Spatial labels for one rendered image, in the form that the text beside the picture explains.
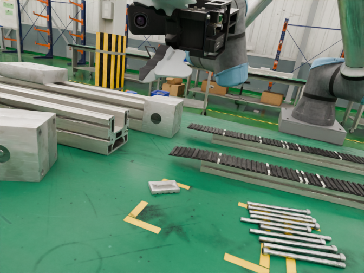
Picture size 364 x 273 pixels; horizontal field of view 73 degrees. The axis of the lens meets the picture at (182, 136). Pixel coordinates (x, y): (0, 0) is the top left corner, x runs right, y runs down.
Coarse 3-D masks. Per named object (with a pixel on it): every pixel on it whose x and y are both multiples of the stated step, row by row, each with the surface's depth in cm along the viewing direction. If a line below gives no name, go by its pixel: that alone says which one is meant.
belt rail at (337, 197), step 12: (204, 168) 51; (216, 168) 51; (228, 168) 50; (240, 180) 50; (252, 180) 50; (264, 180) 50; (276, 180) 48; (288, 180) 48; (300, 192) 48; (312, 192) 47; (324, 192) 47; (336, 192) 46; (348, 204) 46; (360, 204) 46
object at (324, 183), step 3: (315, 174) 50; (318, 177) 49; (321, 177) 49; (318, 180) 48; (321, 180) 48; (324, 180) 48; (321, 183) 46; (324, 183) 47; (327, 183) 47; (321, 186) 46; (324, 186) 46; (327, 186) 46; (330, 186) 46; (330, 189) 45
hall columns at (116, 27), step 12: (120, 0) 346; (120, 12) 353; (108, 24) 364; (120, 24) 359; (96, 36) 359; (108, 36) 352; (120, 36) 363; (96, 48) 364; (108, 48) 357; (120, 48) 370; (96, 60) 370; (108, 60) 363; (120, 60) 377; (96, 72) 375; (108, 72) 368; (120, 72) 384; (96, 84) 381; (108, 84) 374; (120, 84) 392
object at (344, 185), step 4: (336, 180) 49; (340, 180) 49; (344, 180) 49; (340, 184) 47; (344, 184) 48; (344, 188) 46; (348, 188) 46; (344, 192) 45; (348, 192) 45; (352, 192) 45
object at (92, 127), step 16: (0, 96) 55; (16, 96) 56; (32, 96) 61; (48, 96) 60; (64, 96) 62; (64, 112) 52; (80, 112) 51; (96, 112) 53; (112, 112) 57; (128, 112) 59; (64, 128) 53; (80, 128) 52; (96, 128) 51; (112, 128) 53; (64, 144) 54; (80, 144) 53; (96, 144) 52; (112, 144) 54
